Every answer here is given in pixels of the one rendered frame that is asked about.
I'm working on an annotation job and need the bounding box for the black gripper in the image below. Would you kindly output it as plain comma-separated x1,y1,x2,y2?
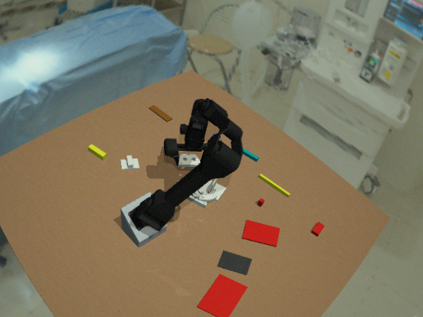
164,127,209,166

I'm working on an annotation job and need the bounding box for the yellow rectangular bar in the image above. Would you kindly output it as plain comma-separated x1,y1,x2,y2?
88,144,107,160

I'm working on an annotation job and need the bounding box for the brown flat bar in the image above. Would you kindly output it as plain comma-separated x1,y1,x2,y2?
149,105,172,122

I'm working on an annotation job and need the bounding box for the yellow long bar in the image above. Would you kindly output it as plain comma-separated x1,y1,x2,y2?
259,174,290,197

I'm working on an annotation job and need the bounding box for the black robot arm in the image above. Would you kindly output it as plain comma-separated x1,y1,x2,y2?
128,98,244,231

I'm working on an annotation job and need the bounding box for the teal rectangular block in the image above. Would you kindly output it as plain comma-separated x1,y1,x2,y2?
243,148,259,162

